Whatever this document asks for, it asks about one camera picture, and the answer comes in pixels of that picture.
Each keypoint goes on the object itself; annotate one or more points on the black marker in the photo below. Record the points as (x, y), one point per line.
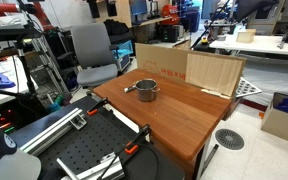
(126, 90)

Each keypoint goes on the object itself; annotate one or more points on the red robot arm background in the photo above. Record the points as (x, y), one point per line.
(33, 7)

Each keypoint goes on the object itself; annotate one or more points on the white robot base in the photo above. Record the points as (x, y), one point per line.
(16, 164)

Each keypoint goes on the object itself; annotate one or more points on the silver steel pot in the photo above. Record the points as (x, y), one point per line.
(146, 89)

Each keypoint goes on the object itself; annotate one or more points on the orange black clamp far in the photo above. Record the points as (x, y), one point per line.
(95, 108)

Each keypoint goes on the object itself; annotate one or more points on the orange black clamp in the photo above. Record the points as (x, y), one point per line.
(95, 108)
(128, 148)

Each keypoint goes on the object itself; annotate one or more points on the grey office chair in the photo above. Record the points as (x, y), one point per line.
(92, 48)

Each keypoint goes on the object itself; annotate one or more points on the orange black clamp near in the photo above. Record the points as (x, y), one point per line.
(128, 148)

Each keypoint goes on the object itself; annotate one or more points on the black perforated breadboard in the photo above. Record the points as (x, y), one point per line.
(83, 149)

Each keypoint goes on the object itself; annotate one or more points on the brown cardboard panel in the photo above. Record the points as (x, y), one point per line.
(214, 73)

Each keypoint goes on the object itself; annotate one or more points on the round floor drain grate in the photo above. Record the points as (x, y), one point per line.
(229, 139)

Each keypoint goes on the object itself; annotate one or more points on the white perforated tray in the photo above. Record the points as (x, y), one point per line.
(246, 88)

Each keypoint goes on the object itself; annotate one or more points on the small wooden box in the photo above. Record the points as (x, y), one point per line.
(246, 35)

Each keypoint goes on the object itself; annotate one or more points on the white table background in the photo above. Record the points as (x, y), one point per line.
(263, 44)

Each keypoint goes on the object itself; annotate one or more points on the blue gloves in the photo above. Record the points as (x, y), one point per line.
(5, 82)

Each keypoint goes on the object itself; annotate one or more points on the cardboard box on floor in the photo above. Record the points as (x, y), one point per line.
(275, 120)

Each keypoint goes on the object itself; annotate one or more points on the aluminium extrusion rail far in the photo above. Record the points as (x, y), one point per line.
(73, 120)

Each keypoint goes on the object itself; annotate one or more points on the aluminium extrusion rail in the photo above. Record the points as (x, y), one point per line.
(116, 171)
(73, 120)

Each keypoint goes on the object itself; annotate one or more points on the aluminium extrusion rail near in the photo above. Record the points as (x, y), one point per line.
(116, 171)

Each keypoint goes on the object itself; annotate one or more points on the black camera on tripod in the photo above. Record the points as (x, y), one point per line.
(18, 33)

